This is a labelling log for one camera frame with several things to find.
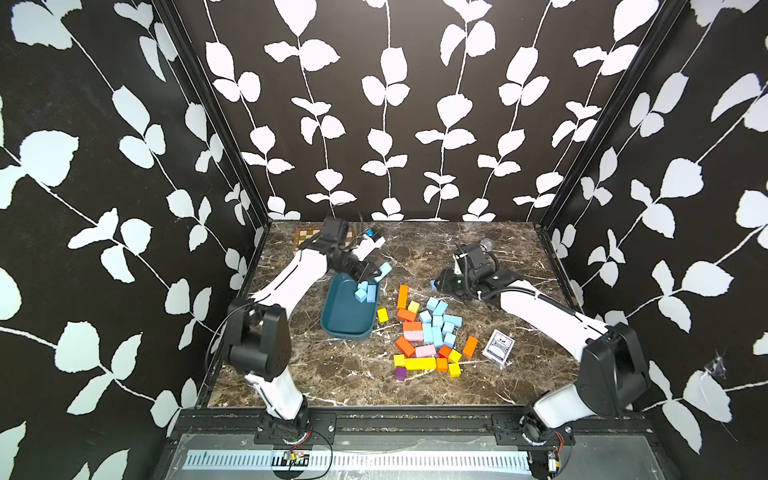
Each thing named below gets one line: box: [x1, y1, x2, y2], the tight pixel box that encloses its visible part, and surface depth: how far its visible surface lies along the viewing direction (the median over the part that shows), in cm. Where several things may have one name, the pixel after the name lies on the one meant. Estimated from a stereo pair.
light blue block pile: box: [419, 297, 463, 349], surface depth 92 cm
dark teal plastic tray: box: [320, 273, 380, 341], surface depth 99 cm
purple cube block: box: [395, 367, 407, 381], surface depth 84 cm
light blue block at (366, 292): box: [354, 280, 377, 303], surface depth 100 cm
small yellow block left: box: [377, 305, 389, 323], surface depth 95 cm
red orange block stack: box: [396, 308, 424, 341], surface depth 93 cm
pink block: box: [415, 344, 437, 358], surface depth 88 cm
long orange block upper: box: [398, 285, 410, 309], surface depth 100 cm
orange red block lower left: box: [396, 336, 416, 358], surface depth 88 cm
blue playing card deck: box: [481, 329, 516, 366], surface depth 89 cm
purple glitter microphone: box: [479, 238, 493, 252], surface depth 113 cm
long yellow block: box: [404, 357, 437, 371], surface depth 86 cm
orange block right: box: [462, 335, 479, 358], surface depth 90 cm
